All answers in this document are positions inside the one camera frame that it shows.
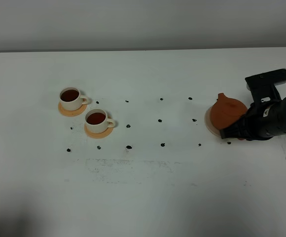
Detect cream teapot saucer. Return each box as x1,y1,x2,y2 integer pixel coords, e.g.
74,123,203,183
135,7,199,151
205,107,221,138

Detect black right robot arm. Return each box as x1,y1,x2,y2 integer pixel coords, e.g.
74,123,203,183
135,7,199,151
219,98,286,141

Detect white teacup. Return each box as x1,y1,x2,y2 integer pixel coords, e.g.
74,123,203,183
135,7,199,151
85,108,116,134
60,87,90,111

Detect rear orange coaster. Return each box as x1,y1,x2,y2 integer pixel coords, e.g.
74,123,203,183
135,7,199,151
58,102,87,117

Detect rear white teacup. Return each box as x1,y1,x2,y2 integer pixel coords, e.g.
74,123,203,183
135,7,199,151
60,87,90,111

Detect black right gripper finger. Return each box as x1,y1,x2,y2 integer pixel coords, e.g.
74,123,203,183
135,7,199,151
219,118,249,140

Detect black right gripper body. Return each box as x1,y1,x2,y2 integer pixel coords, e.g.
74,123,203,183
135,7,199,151
241,98,286,141

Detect front white teacup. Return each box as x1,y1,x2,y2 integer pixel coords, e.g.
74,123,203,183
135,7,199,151
85,108,116,134

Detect brown clay teapot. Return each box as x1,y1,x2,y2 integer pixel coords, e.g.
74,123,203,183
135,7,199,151
208,93,248,137

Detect orange coaster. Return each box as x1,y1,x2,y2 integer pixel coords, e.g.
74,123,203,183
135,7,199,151
84,124,113,139
58,102,87,117

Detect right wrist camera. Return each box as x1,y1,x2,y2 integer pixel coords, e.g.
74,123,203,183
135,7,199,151
245,69,286,106

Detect front orange coaster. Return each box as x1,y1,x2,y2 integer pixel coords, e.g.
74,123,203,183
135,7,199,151
84,124,113,139

